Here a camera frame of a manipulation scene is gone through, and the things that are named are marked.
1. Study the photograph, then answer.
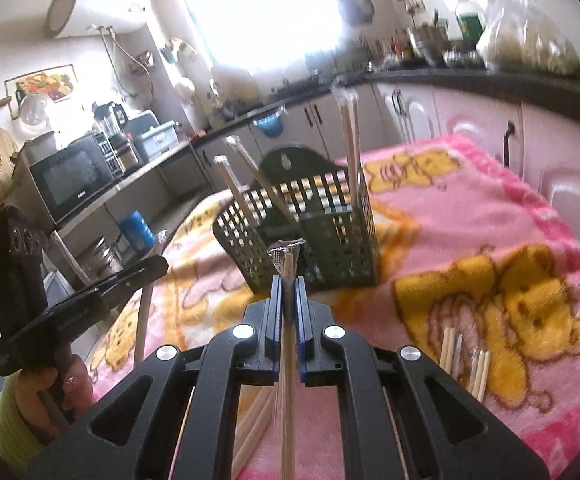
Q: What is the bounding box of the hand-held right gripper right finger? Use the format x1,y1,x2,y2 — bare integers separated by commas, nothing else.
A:
294,276,554,480

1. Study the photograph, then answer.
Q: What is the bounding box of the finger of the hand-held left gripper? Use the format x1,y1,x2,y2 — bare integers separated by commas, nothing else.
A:
45,254,169,328

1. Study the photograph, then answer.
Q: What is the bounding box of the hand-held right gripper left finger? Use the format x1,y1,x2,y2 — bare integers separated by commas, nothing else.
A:
25,275,285,480

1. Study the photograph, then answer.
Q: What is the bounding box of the black perforated utensil holder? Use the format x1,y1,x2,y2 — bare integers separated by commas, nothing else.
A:
212,145,381,294

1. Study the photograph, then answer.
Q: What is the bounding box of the person's left forearm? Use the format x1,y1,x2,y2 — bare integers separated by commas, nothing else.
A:
0,375,47,467

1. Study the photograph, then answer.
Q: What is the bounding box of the person's left hand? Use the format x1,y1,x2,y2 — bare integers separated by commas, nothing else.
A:
16,354,94,433

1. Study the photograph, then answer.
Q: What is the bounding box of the steel pot stack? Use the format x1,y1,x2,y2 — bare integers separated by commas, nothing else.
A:
82,237,124,279

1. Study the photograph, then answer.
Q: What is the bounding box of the blue canister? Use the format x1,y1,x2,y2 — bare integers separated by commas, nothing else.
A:
118,210,157,257

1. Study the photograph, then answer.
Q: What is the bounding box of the black microwave oven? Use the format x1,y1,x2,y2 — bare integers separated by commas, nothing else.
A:
29,132,117,227

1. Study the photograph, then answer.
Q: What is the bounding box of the white shelf rack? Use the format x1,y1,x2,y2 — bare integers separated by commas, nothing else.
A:
45,140,197,287

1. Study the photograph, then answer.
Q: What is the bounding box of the cardboard box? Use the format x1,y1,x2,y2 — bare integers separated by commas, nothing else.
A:
20,132,59,162

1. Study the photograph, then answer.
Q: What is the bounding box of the grey plastic storage box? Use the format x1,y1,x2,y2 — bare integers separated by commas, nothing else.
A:
130,110,179,162

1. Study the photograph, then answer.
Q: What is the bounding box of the black blender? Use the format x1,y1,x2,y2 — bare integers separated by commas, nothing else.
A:
92,101,132,171

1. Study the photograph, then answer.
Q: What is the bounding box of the clear plastic bowl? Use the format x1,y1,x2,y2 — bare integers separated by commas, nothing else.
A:
20,93,54,129

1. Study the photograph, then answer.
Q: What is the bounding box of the pink cartoon printed blanket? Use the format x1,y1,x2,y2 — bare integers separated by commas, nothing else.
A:
90,132,580,480

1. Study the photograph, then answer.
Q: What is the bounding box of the blue hanging bin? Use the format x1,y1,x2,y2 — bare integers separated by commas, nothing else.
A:
254,110,287,139

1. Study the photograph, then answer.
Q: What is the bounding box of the white water heater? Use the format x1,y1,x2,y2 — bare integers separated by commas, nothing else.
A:
45,0,153,41

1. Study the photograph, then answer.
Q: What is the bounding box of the steel cooking pot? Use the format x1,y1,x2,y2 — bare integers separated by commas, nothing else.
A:
407,22,451,64

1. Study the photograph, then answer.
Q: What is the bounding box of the kitchen window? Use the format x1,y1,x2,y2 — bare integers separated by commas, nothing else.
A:
175,0,351,77

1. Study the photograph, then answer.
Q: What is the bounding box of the black kitchen countertop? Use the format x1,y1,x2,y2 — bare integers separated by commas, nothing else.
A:
190,62,580,149

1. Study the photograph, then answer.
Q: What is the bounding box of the green label oil bottle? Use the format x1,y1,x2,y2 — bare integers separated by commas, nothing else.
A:
454,0,488,44

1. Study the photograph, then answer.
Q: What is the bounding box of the clear plastic food bag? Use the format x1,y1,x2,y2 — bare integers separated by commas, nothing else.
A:
476,0,580,74

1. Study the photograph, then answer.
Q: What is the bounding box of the fruit wall poster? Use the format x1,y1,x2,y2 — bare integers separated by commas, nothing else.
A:
5,64,79,121

